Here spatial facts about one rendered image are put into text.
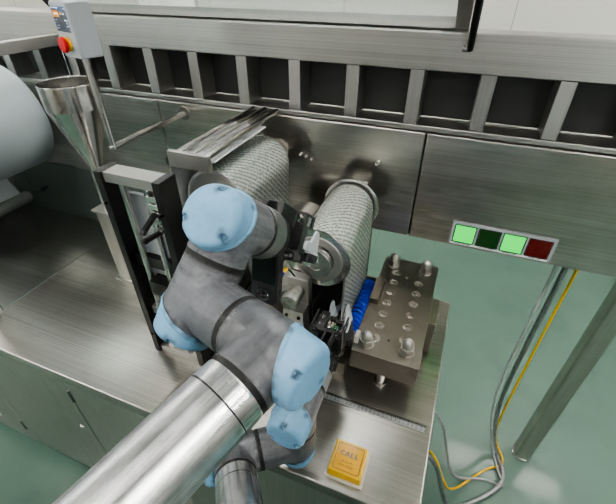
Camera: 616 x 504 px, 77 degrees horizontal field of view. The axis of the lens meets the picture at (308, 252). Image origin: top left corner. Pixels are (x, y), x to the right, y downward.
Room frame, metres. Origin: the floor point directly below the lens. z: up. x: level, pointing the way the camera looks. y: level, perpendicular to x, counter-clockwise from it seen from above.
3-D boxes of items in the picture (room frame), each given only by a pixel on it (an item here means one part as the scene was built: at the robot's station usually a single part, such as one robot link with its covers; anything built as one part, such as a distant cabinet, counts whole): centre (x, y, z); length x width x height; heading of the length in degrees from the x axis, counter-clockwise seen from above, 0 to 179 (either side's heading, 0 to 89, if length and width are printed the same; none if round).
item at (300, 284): (0.65, 0.02, 1.05); 0.06 x 0.05 x 0.31; 158
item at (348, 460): (0.40, -0.09, 0.91); 0.07 x 0.07 x 0.02; 68
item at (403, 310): (0.76, -0.25, 1.00); 0.40 x 0.16 x 0.06; 158
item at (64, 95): (1.04, 0.61, 1.50); 0.14 x 0.14 x 0.06
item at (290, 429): (0.40, 0.02, 1.11); 0.11 x 0.08 x 0.09; 158
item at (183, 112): (1.04, 0.42, 1.41); 0.30 x 0.04 x 0.04; 158
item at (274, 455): (0.39, 0.04, 1.01); 0.11 x 0.08 x 0.11; 107
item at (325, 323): (0.55, -0.04, 1.12); 0.12 x 0.08 x 0.09; 158
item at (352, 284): (0.77, -0.12, 1.11); 0.23 x 0.01 x 0.18; 158
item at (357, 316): (0.76, -0.14, 1.03); 0.21 x 0.04 x 0.03; 158
